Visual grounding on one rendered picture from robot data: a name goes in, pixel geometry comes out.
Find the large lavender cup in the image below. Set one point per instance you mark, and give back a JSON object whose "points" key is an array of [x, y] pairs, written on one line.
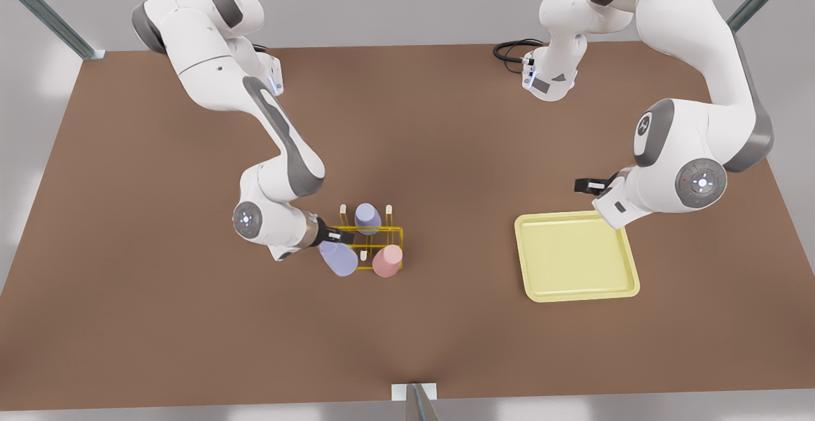
{"points": [[339, 258]]}

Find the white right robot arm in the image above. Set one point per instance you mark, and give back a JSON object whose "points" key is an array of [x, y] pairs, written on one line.
{"points": [[216, 71]]}

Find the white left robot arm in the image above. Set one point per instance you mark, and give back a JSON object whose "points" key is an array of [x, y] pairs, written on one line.
{"points": [[694, 58]]}

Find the small lavender cup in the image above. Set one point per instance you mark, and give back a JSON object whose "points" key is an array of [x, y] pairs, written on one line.
{"points": [[368, 218]]}

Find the pink cup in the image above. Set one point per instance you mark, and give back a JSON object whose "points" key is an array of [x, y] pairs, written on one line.
{"points": [[387, 261]]}

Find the yellow square tray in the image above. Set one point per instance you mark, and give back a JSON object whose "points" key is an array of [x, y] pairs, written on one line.
{"points": [[576, 255]]}

